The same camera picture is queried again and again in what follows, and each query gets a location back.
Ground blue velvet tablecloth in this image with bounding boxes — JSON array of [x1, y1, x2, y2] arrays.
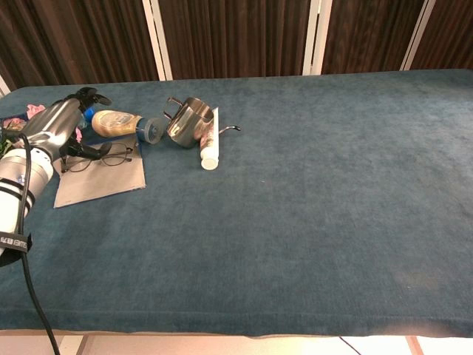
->
[[0, 69, 473, 338]]

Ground blue rectangular box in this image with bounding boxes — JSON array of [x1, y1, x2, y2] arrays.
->
[[53, 133, 147, 209]]

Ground brown slatted partition panel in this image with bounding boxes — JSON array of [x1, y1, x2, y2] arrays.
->
[[157, 0, 312, 81], [321, 0, 426, 75], [410, 0, 473, 71], [0, 0, 160, 92]]

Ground wire-frame eyeglasses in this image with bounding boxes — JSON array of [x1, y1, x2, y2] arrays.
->
[[61, 143, 135, 174]]

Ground clear blue-capped water bottle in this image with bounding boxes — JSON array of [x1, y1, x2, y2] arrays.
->
[[79, 106, 96, 129]]

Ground white floral toothpaste tube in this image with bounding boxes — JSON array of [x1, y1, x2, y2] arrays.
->
[[199, 106, 222, 171]]

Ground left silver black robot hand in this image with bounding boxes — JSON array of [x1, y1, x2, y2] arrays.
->
[[21, 87, 113, 162]]

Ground thin black floor cable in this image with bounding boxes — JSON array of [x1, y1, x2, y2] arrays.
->
[[337, 336, 361, 355]]

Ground steel gooseneck pitcher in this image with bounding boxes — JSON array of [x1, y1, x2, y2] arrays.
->
[[162, 96, 242, 149]]

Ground beige sauce bottle grey cap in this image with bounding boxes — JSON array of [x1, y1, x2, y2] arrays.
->
[[91, 109, 165, 145]]

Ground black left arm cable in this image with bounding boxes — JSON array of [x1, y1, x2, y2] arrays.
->
[[16, 132, 62, 355]]

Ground pink artificial rose bouquet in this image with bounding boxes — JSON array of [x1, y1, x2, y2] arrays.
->
[[0, 103, 84, 158]]

